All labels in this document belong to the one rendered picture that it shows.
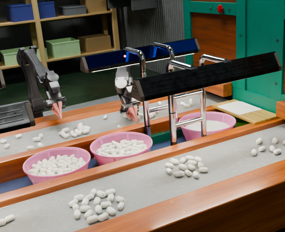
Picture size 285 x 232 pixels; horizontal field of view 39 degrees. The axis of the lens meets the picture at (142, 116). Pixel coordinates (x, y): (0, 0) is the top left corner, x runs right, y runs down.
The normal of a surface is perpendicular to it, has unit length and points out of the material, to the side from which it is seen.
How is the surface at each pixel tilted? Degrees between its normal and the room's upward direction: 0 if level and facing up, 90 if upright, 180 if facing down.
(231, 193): 0
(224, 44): 90
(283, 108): 90
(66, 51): 90
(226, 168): 0
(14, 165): 90
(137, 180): 0
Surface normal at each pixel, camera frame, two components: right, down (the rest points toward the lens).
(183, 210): -0.08, -0.94
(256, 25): -0.89, 0.22
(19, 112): 0.33, -0.28
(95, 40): 0.52, 0.25
